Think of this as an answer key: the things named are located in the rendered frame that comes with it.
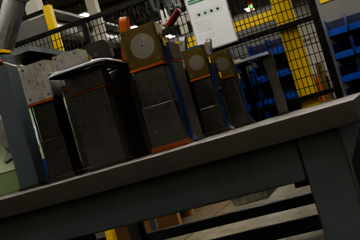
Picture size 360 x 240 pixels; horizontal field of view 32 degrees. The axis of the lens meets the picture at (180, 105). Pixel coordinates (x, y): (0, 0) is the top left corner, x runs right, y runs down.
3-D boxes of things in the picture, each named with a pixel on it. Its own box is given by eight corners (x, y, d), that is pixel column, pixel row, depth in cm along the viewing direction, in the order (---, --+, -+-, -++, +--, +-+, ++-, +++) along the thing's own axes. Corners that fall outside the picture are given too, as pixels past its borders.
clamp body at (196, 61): (234, 130, 238) (209, 42, 240) (205, 138, 241) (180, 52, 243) (237, 129, 244) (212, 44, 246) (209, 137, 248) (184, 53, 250)
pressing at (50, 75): (111, 57, 172) (109, 51, 172) (40, 80, 178) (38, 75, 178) (217, 72, 305) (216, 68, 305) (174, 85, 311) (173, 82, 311)
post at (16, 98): (39, 186, 199) (3, 53, 201) (19, 192, 201) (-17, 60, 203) (50, 182, 206) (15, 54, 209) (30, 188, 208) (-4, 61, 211)
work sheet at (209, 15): (238, 40, 336) (222, -14, 338) (199, 53, 342) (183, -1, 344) (239, 40, 338) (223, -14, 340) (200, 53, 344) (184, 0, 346)
